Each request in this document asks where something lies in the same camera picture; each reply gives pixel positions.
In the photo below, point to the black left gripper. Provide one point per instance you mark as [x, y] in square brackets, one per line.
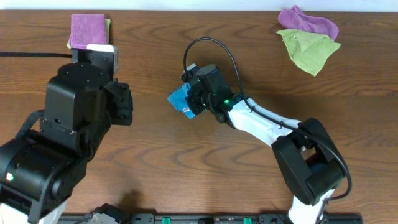
[126, 104]

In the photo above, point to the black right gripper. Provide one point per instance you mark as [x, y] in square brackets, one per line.
[194, 107]

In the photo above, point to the blue microfiber cloth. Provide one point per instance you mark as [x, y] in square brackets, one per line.
[178, 100]

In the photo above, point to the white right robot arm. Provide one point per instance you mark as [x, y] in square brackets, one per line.
[309, 161]

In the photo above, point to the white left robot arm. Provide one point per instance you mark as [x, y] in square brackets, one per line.
[49, 155]

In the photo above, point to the folded purple cloth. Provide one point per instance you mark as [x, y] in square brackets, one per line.
[87, 29]

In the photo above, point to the folded green cloth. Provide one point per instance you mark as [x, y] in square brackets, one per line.
[107, 30]

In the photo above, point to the crumpled green cloth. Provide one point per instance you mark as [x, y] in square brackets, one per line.
[308, 51]

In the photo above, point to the crumpled purple cloth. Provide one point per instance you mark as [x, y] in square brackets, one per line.
[295, 18]

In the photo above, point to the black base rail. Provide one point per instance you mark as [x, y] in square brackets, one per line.
[107, 213]

